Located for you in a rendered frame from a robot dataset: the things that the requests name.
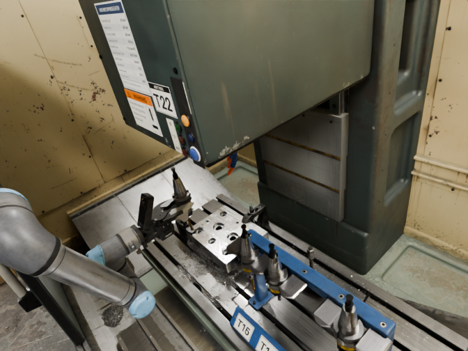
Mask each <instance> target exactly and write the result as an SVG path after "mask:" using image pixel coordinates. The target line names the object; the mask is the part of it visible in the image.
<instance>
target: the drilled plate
mask: <svg viewBox="0 0 468 351"><path fill-rule="evenodd" d="M219 214H220V215H219ZM224 215H225V217H223V216H224ZM221 216H222V217H221ZM211 218H212V219H211ZM242 218H243V216H242V215H240V214H238V213H237V212H235V211H234V210H232V209H230V208H229V207H227V206H226V205H224V206H223V207H221V208H219V209H218V210H217V211H215V212H213V213H212V214H211V215H209V216H208V217H206V218H205V219H203V220H201V221H200V222H198V223H197V224H195V225H194V226H193V227H194V229H195V232H196V233H193V234H189V233H187V232H186V234H187V237H188V239H189V240H190V241H192V242H193V243H194V244H195V245H196V246H197V247H198V248H199V249H201V250H202V251H203V252H204V253H205V254H207V255H208V256H209V257H210V258H211V259H213V261H214V262H216V263H217V264H218V265H219V266H220V267H222V268H223V269H224V270H225V271H227V272H228V273H229V272H230V271H231V270H232V269H233V268H235V267H236V266H237V265H239V264H240V263H241V261H240V262H239V260H238V257H237V256H235V255H230V254H229V253H227V250H226V249H225V250H223V251H221V250H222V249H224V248H226V246H227V245H228V244H230V243H231V242H232V241H233V240H235V239H236V238H237V237H238V236H241V234H242V228H241V225H242V224H243V223H242ZM210 219H211V220H210ZM205 220H207V221H205ZM230 221H231V222H230ZM224 223H225V224H224ZM201 224H203V225H201ZM213 224H214V225H213ZM245 225H246V226H247V227H246V230H247V231H248V230H249V229H250V228H251V229H253V230H254V231H255V232H257V233H259V234H260V235H262V236H263V237H265V238H267V239H269V236H268V232H267V231H265V230H264V229H262V228H261V227H259V226H257V225H256V224H254V223H253V222H251V221H249V222H247V223H245ZM201 227H203V228H201ZM202 229H203V230H202ZM213 229H214V230H213ZM205 230H207V231H206V232H205ZM216 230H217V231H216ZM219 230H220V231H219ZM200 232H201V233H200ZM206 234H207V235H206ZM203 238H204V239H203ZM215 238H216V239H215ZM230 241H231V242H230ZM209 243H210V244H209Z"/></svg>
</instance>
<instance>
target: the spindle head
mask: <svg viewBox="0 0 468 351"><path fill-rule="evenodd" d="M78 1H79V5H80V6H81V9H82V12H83V14H84V17H85V19H86V23H87V25H88V27H89V30H90V32H91V35H92V37H93V41H94V43H95V46H96V48H97V51H98V54H99V57H100V59H101V61H102V64H103V66H104V69H105V72H106V74H107V77H108V79H109V82H110V84H111V87H112V90H113V92H114V95H115V97H116V100H117V103H118V106H119V108H120V111H121V113H122V115H123V120H124V121H125V124H126V125H129V126H130V127H132V128H134V129H136V130H138V131H140V132H142V133H143V134H145V135H147V136H149V137H151V138H153V139H155V140H156V141H158V142H160V143H163V144H164V145H166V146H168V147H170V148H172V149H174V150H176V149H175V146H174V143H173V139H172V137H171V133H170V130H169V126H168V123H167V121H166V118H168V119H170V120H172V121H173V123H175V122H176V121H177V122H179V124H180V125H181V127H182V132H181V133H179V132H177V131H176V133H177V135H179V134H181V135H182V136H183V137H184V138H185V141H186V144H185V146H183V145H182V144H181V143H180V147H181V149H182V147H185V148H186V149H187V150H188V152H189V151H190V149H189V144H188V142H187V137H186V134H185V130H184V127H183V124H182V120H181V117H180V112H179V109H178V105H177V102H176V98H175V95H174V92H173V87H172V85H171V80H170V77H175V78H178V79H182V82H183V84H184V87H185V92H186V94H187V99H188V103H189V108H190V111H191V113H192V120H193V123H194V127H195V130H196V135H197V139H198V143H199V146H200V149H201V154H202V158H203V162H204V165H205V166H206V167H208V168H209V167H211V166H213V165H214V164H216V163H218V162H220V161H222V160H223V159H225V158H227V157H228V156H230V155H232V154H233V153H236V152H237V151H239V150H241V149H243V148H244V147H246V146H248V145H249V144H251V143H253V142H254V141H257V140H259V139H260V138H262V137H264V136H265V135H267V134H269V133H270V132H273V131H275V130H276V129H278V128H280V127H281V126H283V125H285V124H286V123H289V122H290V121H292V120H294V119H295V118H297V117H299V116H301V115H302V114H305V113H306V112H308V111H310V110H311V109H313V108H315V107H316V106H318V105H320V104H322V103H323V102H325V101H327V100H329V99H331V98H332V97H334V96H336V95H338V94H339V93H341V92H343V91H345V90H346V89H348V88H350V87H351V86H354V85H355V84H357V83H359V82H361V81H362V80H364V79H366V78H367V77H369V76H370V75H369V73H370V71H371V48H372V36H373V13H374V0H121V1H122V3H123V7H124V10H125V14H126V16H127V20H128V23H129V26H130V29H131V32H132V35H133V38H134V42H135V45H136V48H137V51H138V53H139V58H140V60H141V64H142V66H143V70H144V72H145V76H146V79H147V81H149V82H152V83H156V84H160V85H163V86H168V87H169V88H170V91H171V95H172V98H173V102H174V105H175V110H176V112H177V115H178V118H174V117H172V116H169V115H166V114H163V113H162V112H159V111H157V110H156V108H155V103H154V101H153V97H152V96H150V95H146V94H144V93H140V92H137V91H134V92H136V93H140V94H142V95H146V96H148V97H150V99H151V101H152V104H153V108H154V110H155V114H156V117H157V120H158V123H159V126H160V129H161V132H162V136H163V137H162V136H160V135H158V134H155V133H154V132H151V131H150V130H147V129H146V128H144V127H142V126H140V125H137V123H136V121H135V118H134V115H133V113H132V109H131V107H130V104H129V101H128V99H127V96H126V94H125V90H124V88H125V87H124V85H123V82H122V79H121V77H120V74H119V71H118V68H117V66H116V62H115V60H114V57H113V54H112V53H111V49H110V46H109V43H108V41H107V38H106V36H105V33H104V30H103V28H102V24H101V22H100V18H99V16H98V13H97V11H96V8H95V5H94V3H102V2H107V1H115V0H78ZM125 89H127V90H130V91H133V90H131V89H128V88H125ZM189 158H191V159H192V157H191V155H190V153H189Z"/></svg>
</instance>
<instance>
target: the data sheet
mask: <svg viewBox="0 0 468 351"><path fill-rule="evenodd" d="M94 5H95V8H96V11H97V13H98V16H99V18H100V22H101V24H102V28H103V30H104V33H105V36H106V38H107V41H108V43H109V46H110V49H111V53H112V54H113V57H114V60H115V62H116V66H117V68H118V71H119V74H120V77H121V79H122V82H123V85H124V87H125V88H128V89H131V90H133V91H137V92H140V93H144V94H146V95H150V96H152V95H151V92H150V89H149V85H148V82H147V79H146V76H145V72H144V70H143V66H142V64H141V60H140V58H139V53H138V51H137V47H136V45H135V42H134V38H133V35H132V32H131V29H130V26H129V23H128V20H127V16H126V14H125V10H124V7H123V3H122V1H121V0H115V1H107V2H102V3H94Z"/></svg>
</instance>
